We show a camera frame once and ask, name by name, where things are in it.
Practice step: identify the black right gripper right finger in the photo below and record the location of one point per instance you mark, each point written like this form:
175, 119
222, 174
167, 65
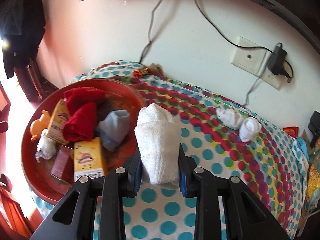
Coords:
246, 217

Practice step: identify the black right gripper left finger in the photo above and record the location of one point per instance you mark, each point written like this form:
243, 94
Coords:
73, 216

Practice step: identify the maroon and cream box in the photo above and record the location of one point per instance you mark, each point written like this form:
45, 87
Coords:
63, 167

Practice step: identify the yellow cartoon medicine box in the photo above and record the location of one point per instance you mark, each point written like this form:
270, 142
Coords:
88, 159

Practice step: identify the white sock ball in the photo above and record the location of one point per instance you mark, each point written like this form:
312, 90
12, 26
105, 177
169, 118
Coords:
249, 129

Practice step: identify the red sock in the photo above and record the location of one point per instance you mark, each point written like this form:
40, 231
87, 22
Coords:
81, 125
79, 96

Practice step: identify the white sock pair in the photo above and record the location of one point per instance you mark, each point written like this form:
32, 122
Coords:
230, 118

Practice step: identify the white towel sock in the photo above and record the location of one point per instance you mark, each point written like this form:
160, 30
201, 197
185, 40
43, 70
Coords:
158, 139

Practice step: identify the polka dot bed sheet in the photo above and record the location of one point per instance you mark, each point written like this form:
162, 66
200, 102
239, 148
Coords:
266, 164

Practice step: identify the blue white patterned cloth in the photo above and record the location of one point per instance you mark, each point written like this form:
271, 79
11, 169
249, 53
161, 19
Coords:
301, 153

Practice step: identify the blue grey sock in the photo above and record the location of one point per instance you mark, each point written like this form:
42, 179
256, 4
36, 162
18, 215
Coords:
113, 129

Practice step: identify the red snack packet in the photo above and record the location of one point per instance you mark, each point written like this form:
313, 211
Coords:
291, 131

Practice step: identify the orange toy duck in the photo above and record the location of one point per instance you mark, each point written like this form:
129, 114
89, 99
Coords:
37, 126

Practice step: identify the black clamp stand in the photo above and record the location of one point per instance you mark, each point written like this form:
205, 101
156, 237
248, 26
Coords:
314, 124

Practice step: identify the round red tray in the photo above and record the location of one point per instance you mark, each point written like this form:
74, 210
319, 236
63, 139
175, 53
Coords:
37, 173

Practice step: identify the red candy wrapper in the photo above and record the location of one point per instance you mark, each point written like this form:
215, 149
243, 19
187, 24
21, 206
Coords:
139, 73

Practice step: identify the black power adapter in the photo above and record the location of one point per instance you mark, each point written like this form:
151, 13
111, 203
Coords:
276, 60

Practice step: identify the dark hanging clothes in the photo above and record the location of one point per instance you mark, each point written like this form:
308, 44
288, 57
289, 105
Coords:
22, 27

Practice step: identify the black plug with cable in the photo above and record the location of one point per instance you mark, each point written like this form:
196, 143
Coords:
287, 71

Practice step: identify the white wall socket plate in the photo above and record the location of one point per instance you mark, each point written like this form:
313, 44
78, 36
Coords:
253, 61

